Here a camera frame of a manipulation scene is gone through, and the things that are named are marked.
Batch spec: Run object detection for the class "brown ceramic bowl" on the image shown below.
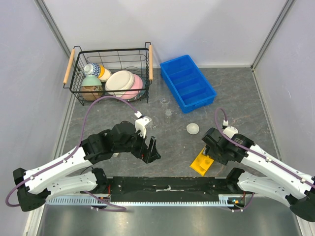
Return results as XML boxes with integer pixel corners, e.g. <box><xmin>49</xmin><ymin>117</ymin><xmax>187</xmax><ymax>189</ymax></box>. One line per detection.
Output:
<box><xmin>81</xmin><ymin>86</ymin><xmax>103</xmax><ymax>101</ymax></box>

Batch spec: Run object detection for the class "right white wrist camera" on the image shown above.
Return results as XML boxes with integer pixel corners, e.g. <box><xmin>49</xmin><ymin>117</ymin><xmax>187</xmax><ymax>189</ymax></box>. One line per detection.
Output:
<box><xmin>222</xmin><ymin>120</ymin><xmax>238</xmax><ymax>139</ymax></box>

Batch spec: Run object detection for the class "yellow white bowl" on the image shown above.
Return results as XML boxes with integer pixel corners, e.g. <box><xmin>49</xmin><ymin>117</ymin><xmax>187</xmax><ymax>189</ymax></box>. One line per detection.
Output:
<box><xmin>98</xmin><ymin>65</ymin><xmax>112</xmax><ymax>83</ymax></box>

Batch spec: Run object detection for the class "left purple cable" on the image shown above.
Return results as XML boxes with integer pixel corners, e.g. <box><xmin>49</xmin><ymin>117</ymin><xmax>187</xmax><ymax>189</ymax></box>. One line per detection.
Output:
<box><xmin>5</xmin><ymin>95</ymin><xmax>143</xmax><ymax>206</ymax></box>

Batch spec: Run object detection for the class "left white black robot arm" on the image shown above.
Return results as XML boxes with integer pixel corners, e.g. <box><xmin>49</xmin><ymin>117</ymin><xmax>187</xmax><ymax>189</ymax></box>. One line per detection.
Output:
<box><xmin>13</xmin><ymin>116</ymin><xmax>160</xmax><ymax>212</ymax></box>

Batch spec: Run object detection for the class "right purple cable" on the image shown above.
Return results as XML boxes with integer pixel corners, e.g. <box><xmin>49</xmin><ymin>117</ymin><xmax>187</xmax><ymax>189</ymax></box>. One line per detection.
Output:
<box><xmin>214</xmin><ymin>107</ymin><xmax>315</xmax><ymax>189</ymax></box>

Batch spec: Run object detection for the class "clear glass beaker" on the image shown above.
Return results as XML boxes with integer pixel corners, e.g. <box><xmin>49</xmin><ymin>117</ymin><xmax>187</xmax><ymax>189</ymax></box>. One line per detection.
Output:
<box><xmin>149</xmin><ymin>116</ymin><xmax>160</xmax><ymax>130</ymax></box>

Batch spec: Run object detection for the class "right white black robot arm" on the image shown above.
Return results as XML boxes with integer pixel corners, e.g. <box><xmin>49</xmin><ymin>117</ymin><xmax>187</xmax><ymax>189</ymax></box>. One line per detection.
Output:
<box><xmin>202</xmin><ymin>126</ymin><xmax>315</xmax><ymax>222</ymax></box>

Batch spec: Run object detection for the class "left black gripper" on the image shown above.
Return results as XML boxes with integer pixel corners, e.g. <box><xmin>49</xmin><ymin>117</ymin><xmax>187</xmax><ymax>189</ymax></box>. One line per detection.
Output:
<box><xmin>114</xmin><ymin>126</ymin><xmax>160</xmax><ymax>163</ymax></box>

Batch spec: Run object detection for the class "black wire dish basket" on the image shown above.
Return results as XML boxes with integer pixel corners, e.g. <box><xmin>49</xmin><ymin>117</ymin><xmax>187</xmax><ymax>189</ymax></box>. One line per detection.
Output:
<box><xmin>63</xmin><ymin>42</ymin><xmax>153</xmax><ymax>105</ymax></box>

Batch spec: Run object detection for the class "pink plate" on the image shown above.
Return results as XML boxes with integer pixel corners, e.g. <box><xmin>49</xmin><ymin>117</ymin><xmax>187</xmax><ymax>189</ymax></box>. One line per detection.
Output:
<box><xmin>115</xmin><ymin>74</ymin><xmax>143</xmax><ymax>100</ymax></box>

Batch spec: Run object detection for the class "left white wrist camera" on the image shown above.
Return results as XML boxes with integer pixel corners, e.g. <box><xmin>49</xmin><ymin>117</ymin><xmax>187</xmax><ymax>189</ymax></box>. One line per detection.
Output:
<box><xmin>135</xmin><ymin>116</ymin><xmax>152</xmax><ymax>138</ymax></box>

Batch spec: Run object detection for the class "yellow test tube rack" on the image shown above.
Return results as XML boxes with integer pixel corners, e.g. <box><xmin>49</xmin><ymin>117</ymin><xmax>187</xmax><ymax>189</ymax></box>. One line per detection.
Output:
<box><xmin>190</xmin><ymin>147</ymin><xmax>214</xmax><ymax>176</ymax></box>

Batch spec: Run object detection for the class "blue white patterned bowl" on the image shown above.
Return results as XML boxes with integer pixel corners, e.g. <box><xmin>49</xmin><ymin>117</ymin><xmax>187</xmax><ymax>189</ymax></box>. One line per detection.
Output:
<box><xmin>84</xmin><ymin>63</ymin><xmax>101</xmax><ymax>77</ymax></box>

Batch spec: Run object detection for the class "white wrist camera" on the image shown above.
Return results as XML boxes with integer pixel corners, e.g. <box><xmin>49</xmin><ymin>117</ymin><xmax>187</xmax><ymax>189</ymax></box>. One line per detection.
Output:
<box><xmin>222</xmin><ymin>120</ymin><xmax>238</xmax><ymax>139</ymax></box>
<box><xmin>135</xmin><ymin>116</ymin><xmax>152</xmax><ymax>138</ymax></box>

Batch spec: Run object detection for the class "clear glass funnel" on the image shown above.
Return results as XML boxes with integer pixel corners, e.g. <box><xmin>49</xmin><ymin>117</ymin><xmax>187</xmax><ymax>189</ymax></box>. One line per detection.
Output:
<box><xmin>159</xmin><ymin>97</ymin><xmax>170</xmax><ymax>110</ymax></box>

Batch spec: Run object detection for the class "blue plastic divided bin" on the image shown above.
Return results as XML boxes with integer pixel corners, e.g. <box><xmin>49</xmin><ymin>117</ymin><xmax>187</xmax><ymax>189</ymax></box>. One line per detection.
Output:
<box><xmin>160</xmin><ymin>55</ymin><xmax>217</xmax><ymax>114</ymax></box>

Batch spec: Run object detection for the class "mint green bowl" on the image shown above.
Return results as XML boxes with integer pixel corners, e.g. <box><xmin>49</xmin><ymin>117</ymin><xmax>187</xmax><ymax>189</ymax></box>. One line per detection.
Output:
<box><xmin>81</xmin><ymin>75</ymin><xmax>102</xmax><ymax>87</ymax></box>

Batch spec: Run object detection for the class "purple cable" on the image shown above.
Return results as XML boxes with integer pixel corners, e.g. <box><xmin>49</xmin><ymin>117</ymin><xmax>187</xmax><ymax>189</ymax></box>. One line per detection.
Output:
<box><xmin>214</xmin><ymin>107</ymin><xmax>315</xmax><ymax>189</ymax></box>
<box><xmin>5</xmin><ymin>95</ymin><xmax>143</xmax><ymax>206</ymax></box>

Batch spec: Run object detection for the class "cream white plate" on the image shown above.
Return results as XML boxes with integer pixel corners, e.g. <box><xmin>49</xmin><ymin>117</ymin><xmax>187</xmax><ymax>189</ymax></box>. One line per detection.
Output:
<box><xmin>105</xmin><ymin>70</ymin><xmax>134</xmax><ymax>97</ymax></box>

